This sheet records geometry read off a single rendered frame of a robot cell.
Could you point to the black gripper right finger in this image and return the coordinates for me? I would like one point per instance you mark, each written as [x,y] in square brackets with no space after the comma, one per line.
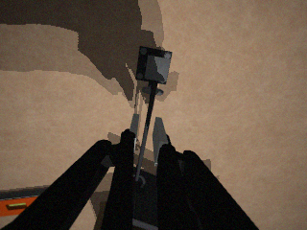
[181,174]

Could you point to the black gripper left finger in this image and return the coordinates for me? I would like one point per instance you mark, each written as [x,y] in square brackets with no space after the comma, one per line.
[60,204]

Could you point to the brown wooden cabinet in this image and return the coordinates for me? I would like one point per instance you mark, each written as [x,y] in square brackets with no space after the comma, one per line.
[144,201]

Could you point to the orange spirit level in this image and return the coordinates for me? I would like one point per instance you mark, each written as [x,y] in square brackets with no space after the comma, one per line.
[13,203]

